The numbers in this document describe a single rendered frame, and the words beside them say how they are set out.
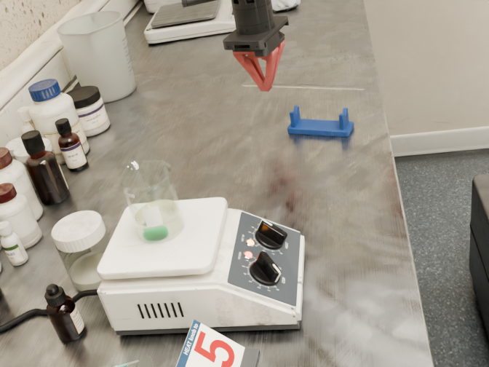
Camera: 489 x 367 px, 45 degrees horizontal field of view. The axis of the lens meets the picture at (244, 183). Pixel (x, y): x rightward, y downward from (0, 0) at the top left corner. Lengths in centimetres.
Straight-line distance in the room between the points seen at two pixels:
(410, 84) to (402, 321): 163
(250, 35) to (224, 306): 43
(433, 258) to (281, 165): 103
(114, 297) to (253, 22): 45
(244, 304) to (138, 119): 60
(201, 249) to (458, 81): 171
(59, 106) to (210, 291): 51
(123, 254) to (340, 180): 33
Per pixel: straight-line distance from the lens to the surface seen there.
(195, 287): 59
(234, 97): 111
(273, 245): 64
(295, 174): 84
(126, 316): 63
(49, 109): 100
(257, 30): 88
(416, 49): 214
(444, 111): 225
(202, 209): 65
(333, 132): 92
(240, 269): 60
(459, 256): 185
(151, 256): 61
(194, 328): 59
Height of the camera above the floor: 120
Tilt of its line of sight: 32 degrees down
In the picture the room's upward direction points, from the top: 12 degrees counter-clockwise
